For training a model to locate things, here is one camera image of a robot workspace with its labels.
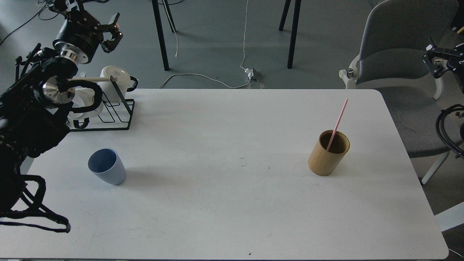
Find white mug lying on rack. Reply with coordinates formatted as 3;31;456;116
68;88;103;120

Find blue plastic cup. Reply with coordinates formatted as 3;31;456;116
87;148;127;185

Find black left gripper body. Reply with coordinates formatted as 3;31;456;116
53;7;114;65

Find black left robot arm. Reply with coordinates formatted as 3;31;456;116
0;0;123;233

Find white power adapter on floor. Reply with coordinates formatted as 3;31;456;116
244;68;262;82

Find grey office chair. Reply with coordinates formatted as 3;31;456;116
339;0;459;185

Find white mug upright on rack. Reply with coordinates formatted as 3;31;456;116
98;66;138;103

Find white cable on floor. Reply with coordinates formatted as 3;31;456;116
158;0;251;89

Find black cables on floor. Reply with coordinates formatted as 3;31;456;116
0;0;109;47

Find black table leg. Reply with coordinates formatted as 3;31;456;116
278;0;302;69
151;0;176;71

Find black wire dish rack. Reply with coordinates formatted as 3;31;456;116
66;77;136;132

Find black table leg left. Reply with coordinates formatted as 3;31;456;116
151;0;176;71

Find black table leg right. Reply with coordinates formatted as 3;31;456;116
278;0;302;69

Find bamboo cylindrical holder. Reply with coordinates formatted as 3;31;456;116
307;129;350;176

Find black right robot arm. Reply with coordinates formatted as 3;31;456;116
422;36;464;158

